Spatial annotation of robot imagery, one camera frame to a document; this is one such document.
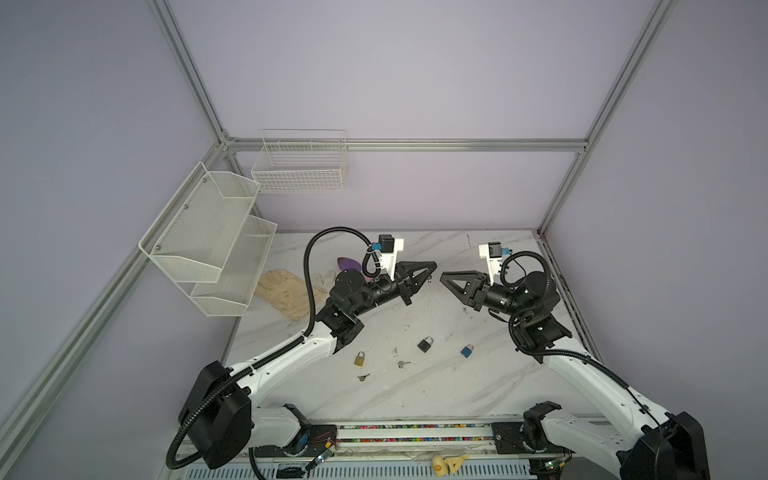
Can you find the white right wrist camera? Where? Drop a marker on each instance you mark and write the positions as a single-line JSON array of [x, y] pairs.
[[493, 253]]

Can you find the purple pink toy shovel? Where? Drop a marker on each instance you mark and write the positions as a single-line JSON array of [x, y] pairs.
[[346, 263]]

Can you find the aluminium frame post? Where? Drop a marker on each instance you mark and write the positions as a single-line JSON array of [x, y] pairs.
[[180, 51], [643, 44]]

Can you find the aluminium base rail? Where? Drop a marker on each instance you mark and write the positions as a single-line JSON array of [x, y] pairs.
[[402, 450]]

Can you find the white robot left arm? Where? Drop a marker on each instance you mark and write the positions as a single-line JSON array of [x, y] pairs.
[[218, 419]]

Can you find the beige leather glove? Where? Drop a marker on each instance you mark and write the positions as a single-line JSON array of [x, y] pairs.
[[285, 292]]

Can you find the white mesh upper shelf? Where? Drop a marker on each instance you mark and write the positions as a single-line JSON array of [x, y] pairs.
[[193, 238]]

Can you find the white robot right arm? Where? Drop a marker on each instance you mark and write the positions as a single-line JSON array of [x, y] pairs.
[[644, 440]]

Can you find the black padlock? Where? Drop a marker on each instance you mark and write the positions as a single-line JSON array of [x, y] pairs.
[[425, 344]]

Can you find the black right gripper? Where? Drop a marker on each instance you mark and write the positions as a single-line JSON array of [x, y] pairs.
[[474, 291]]

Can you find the white wire basket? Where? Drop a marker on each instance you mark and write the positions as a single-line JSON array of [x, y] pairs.
[[301, 161]]

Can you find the white mesh shelf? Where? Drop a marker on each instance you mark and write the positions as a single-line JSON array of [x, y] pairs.
[[193, 238], [232, 294]]

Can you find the aluminium frame post left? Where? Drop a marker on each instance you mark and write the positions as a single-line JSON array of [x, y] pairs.
[[180, 51]]

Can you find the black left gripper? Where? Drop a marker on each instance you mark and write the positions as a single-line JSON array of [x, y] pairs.
[[405, 283]]

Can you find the white mesh lower shelf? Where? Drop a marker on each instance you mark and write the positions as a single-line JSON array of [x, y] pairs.
[[232, 294]]

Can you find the yellow toy figure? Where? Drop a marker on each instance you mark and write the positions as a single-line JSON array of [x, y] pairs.
[[443, 466]]

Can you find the aluminium frame post right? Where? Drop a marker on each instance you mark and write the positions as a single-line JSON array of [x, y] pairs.
[[643, 44]]

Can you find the blue padlock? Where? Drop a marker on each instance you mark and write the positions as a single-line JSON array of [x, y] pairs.
[[467, 350]]

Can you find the aluminium frame back bar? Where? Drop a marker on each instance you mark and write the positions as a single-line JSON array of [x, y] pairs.
[[420, 145]]

